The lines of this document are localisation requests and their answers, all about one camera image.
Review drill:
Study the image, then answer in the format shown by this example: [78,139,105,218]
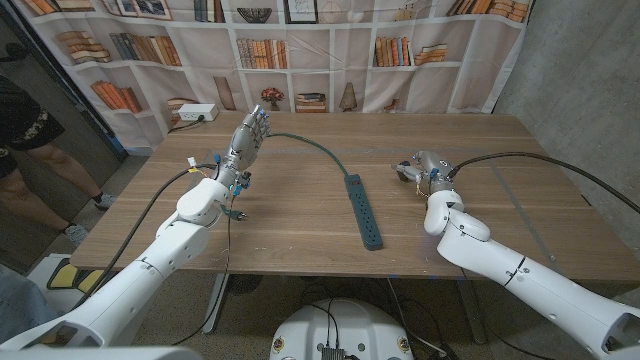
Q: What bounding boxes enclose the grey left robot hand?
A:
[215,103,272,189]

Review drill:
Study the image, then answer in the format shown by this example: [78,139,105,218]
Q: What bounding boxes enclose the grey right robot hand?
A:
[392,150,456,194]

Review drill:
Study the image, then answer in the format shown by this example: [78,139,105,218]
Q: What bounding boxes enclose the green power strip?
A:
[343,173,385,252]

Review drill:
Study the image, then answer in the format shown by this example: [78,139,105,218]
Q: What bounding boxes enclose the printed bookshelf backdrop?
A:
[12,0,534,151]

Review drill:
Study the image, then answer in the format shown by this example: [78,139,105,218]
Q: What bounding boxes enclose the dark ribbed round object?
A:
[227,273,265,296]

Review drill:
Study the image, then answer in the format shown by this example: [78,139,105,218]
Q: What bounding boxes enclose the grey table leg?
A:
[201,273,231,335]
[454,279,489,345]

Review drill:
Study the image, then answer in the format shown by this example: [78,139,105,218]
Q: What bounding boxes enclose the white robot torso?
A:
[268,298,415,360]

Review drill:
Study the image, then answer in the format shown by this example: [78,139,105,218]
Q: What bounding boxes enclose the person in black shorts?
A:
[0,74,119,246]

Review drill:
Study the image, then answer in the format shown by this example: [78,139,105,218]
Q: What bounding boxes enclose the white yellow floor object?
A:
[27,253,109,306]

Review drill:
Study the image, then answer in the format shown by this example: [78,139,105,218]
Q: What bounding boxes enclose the black cord in outlet box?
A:
[167,115,206,135]

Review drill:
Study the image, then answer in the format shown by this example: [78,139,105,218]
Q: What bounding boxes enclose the white wall outlet box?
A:
[177,102,220,123]

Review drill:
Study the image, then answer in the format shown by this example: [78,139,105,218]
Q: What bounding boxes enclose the green power strip cable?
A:
[219,131,351,223]

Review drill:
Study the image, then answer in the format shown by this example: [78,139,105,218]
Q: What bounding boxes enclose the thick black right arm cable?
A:
[447,151,640,214]

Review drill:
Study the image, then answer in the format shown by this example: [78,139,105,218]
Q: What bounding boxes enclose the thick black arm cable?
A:
[74,163,217,309]
[447,151,640,214]

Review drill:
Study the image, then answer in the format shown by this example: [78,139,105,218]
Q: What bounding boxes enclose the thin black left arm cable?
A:
[172,197,237,346]

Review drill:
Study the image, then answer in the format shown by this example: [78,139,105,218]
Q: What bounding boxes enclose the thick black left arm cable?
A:
[74,163,217,309]

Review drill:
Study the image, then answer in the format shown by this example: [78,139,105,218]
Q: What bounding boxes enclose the dark metal door frame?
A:
[0,0,129,161]

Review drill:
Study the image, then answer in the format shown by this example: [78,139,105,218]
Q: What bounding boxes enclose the black torso cable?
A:
[304,301,341,350]

